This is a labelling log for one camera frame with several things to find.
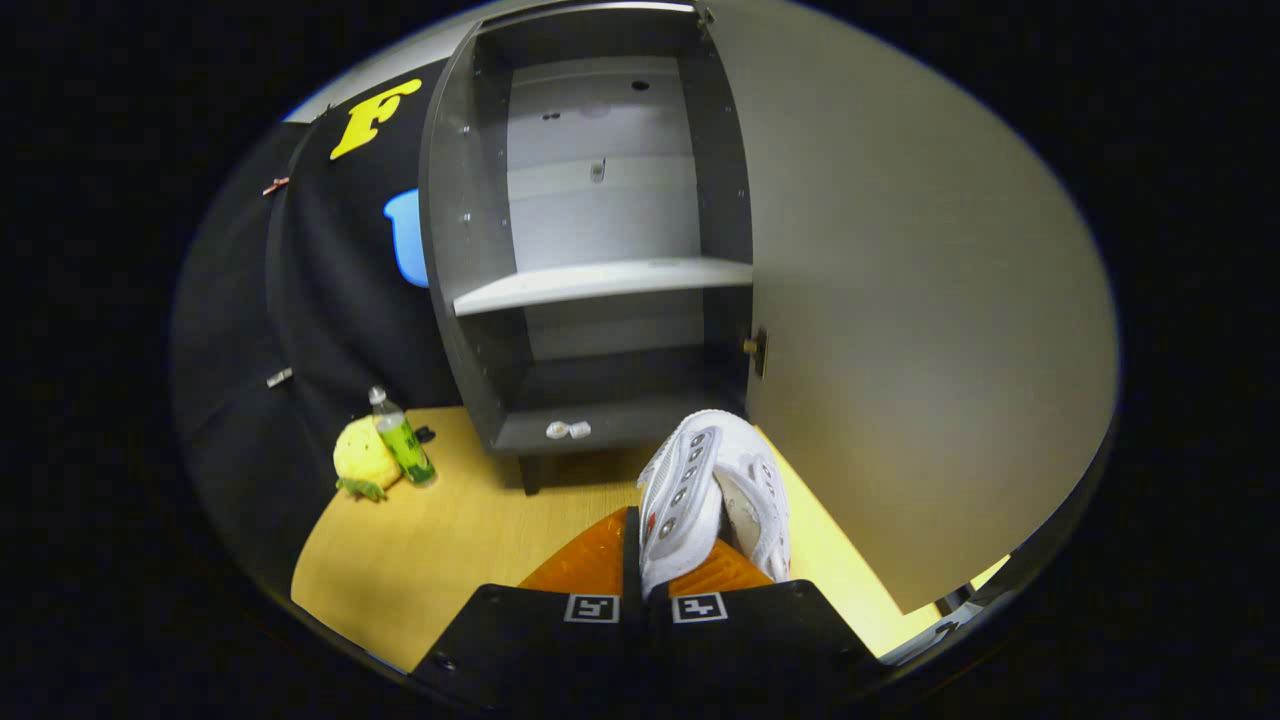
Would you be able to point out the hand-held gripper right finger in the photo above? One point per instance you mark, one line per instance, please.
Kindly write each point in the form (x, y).
(760, 640)

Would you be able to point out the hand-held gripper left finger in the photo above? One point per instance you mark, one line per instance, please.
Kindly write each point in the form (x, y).
(540, 645)

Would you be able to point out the beige shoe cabinet door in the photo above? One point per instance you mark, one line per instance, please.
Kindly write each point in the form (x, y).
(900, 300)

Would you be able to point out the dark grey shoe cabinet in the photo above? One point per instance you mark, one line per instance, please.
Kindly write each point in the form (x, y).
(470, 250)

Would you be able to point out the brass door hinge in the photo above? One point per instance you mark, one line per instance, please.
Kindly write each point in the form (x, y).
(755, 347)

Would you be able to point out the white cabinet shelf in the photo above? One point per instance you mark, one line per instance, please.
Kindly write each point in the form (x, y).
(600, 282)

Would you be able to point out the green drink bottle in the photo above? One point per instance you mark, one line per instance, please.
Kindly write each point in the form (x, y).
(405, 440)

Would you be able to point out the yellow plush toy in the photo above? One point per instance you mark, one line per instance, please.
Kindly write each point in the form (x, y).
(362, 460)

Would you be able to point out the white clip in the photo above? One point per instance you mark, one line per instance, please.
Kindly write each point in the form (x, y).
(279, 377)

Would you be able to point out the black backdrop cloth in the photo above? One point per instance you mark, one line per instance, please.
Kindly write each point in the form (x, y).
(320, 300)

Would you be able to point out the pink clip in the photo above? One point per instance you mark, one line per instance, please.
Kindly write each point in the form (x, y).
(275, 186)

